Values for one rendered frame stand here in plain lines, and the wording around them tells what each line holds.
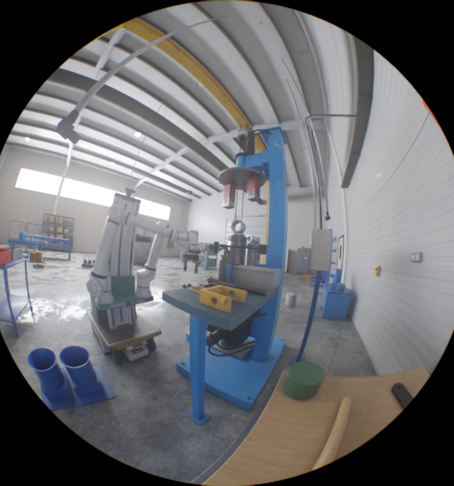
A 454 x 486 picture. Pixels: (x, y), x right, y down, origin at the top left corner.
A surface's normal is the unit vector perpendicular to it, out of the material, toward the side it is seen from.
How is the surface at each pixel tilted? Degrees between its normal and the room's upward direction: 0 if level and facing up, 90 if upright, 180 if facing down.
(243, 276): 90
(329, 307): 90
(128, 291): 90
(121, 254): 90
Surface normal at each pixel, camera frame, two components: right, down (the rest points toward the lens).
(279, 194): -0.53, -0.09
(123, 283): 0.88, 0.05
